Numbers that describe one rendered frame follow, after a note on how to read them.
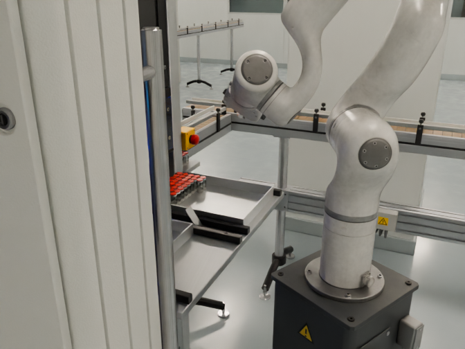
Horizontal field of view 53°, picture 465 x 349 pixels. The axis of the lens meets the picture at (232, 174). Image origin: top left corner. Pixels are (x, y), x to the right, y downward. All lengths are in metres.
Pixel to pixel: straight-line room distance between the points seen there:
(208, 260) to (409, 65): 0.65
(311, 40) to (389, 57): 0.16
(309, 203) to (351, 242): 1.35
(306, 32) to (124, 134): 0.53
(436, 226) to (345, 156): 1.46
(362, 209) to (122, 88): 0.70
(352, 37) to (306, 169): 0.84
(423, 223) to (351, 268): 1.28
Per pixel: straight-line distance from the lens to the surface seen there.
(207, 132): 2.15
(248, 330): 2.36
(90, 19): 0.43
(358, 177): 0.98
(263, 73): 0.92
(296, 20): 0.94
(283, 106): 0.94
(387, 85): 1.02
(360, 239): 1.09
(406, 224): 2.38
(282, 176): 2.43
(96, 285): 0.48
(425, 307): 2.69
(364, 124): 0.95
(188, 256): 1.23
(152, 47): 0.57
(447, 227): 2.37
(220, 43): 10.30
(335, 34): 2.80
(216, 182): 1.63
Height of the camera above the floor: 1.52
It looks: 22 degrees down
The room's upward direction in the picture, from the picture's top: straight up
